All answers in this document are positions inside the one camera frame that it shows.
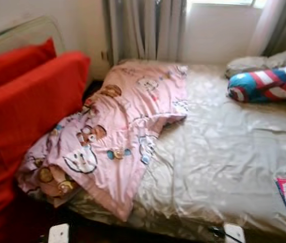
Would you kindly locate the white sheer curtain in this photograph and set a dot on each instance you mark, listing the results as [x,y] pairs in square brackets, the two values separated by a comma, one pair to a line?
[261,28]

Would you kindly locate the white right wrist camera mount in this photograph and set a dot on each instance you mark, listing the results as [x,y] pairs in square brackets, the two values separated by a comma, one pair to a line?
[234,234]

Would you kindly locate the light beige pillow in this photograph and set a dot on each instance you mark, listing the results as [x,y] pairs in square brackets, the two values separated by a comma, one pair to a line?
[246,65]

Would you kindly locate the large red cushion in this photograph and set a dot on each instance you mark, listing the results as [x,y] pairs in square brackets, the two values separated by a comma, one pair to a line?
[26,106]

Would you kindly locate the red white blue bolster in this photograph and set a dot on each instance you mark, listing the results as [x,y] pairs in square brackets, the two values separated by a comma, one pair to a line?
[264,83]

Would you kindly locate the bed with beige floral sheet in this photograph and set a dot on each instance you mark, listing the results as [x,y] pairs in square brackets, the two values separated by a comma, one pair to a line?
[223,152]

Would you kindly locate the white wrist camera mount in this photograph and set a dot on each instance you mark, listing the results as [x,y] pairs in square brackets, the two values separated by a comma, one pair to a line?
[234,234]
[58,234]

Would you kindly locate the bright window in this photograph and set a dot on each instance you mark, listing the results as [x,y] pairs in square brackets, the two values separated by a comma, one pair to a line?
[223,2]

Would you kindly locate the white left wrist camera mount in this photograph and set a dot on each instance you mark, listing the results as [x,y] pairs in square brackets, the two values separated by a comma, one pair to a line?
[58,234]

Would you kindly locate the red pillow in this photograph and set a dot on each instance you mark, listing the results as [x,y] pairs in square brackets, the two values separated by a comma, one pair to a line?
[11,63]

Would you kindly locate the wall power outlet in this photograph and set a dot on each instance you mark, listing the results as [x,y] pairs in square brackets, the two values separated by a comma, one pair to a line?
[104,54]

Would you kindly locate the pink cartoon blanket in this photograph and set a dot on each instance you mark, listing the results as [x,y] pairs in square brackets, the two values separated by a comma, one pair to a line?
[127,106]

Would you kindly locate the beige padded headboard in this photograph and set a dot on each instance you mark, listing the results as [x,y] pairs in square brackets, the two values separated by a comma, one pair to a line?
[26,34]

